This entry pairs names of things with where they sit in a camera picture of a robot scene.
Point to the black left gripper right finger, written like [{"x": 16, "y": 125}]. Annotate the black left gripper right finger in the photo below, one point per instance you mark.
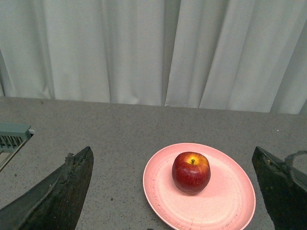
[{"x": 283, "y": 187}]

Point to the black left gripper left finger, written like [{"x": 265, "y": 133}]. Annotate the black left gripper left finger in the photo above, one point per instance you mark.
[{"x": 56, "y": 202}]

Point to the red apple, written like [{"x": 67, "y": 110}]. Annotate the red apple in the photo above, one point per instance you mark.
[{"x": 191, "y": 172}]

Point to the pink plate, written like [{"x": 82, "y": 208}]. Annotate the pink plate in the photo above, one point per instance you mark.
[{"x": 228, "y": 202}]

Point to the green slotted rack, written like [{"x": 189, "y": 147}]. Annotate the green slotted rack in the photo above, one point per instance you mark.
[{"x": 12, "y": 138}]

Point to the white curtain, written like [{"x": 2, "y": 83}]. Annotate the white curtain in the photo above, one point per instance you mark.
[{"x": 245, "y": 55}]

